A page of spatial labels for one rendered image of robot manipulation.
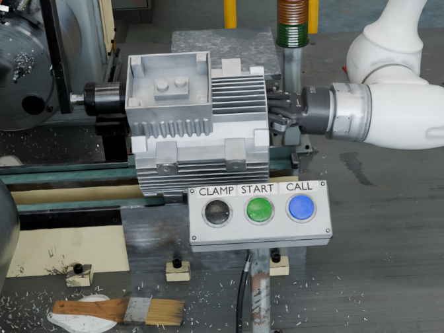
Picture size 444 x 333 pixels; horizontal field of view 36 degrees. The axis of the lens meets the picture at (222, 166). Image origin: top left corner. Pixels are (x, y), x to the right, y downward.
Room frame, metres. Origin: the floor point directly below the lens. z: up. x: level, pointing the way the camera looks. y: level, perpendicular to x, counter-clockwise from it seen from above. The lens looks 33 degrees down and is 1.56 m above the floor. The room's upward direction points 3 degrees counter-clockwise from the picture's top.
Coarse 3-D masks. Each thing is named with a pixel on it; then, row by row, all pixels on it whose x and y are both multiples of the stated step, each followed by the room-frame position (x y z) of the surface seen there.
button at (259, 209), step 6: (258, 198) 0.66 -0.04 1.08; (252, 204) 0.66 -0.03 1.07; (258, 204) 0.66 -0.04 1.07; (264, 204) 0.66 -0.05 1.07; (270, 204) 0.66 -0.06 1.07; (246, 210) 0.65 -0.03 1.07; (252, 210) 0.65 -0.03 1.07; (258, 210) 0.65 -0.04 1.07; (264, 210) 0.65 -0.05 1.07; (270, 210) 0.65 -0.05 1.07; (252, 216) 0.65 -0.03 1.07; (258, 216) 0.65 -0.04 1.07; (264, 216) 0.65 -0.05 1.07; (258, 222) 0.64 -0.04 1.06
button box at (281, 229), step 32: (192, 192) 0.68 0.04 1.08; (224, 192) 0.68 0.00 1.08; (256, 192) 0.68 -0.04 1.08; (288, 192) 0.67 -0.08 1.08; (320, 192) 0.67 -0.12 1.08; (192, 224) 0.65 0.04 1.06; (224, 224) 0.64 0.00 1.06; (256, 224) 0.64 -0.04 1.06; (288, 224) 0.64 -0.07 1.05; (320, 224) 0.64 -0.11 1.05
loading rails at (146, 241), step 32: (128, 160) 1.00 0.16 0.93; (288, 160) 0.99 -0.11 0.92; (32, 192) 0.96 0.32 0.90; (64, 192) 0.96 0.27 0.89; (96, 192) 0.96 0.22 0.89; (128, 192) 0.96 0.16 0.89; (32, 224) 0.86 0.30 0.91; (64, 224) 0.86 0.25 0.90; (96, 224) 0.86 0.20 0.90; (128, 224) 0.86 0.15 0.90; (160, 224) 0.86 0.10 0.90; (32, 256) 0.86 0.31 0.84; (64, 256) 0.86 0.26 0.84; (96, 256) 0.86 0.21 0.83; (128, 256) 0.86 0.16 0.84; (160, 256) 0.86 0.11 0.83; (192, 256) 0.86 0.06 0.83; (224, 256) 0.86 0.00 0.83; (288, 256) 0.86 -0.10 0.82
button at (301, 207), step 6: (294, 198) 0.66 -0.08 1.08; (300, 198) 0.66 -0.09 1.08; (306, 198) 0.66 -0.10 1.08; (294, 204) 0.66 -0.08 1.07; (300, 204) 0.66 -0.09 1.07; (306, 204) 0.66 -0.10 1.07; (312, 204) 0.66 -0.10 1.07; (294, 210) 0.65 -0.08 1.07; (300, 210) 0.65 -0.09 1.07; (306, 210) 0.65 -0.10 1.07; (312, 210) 0.65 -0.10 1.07; (294, 216) 0.65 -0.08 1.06; (300, 216) 0.64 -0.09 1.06; (306, 216) 0.64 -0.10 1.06
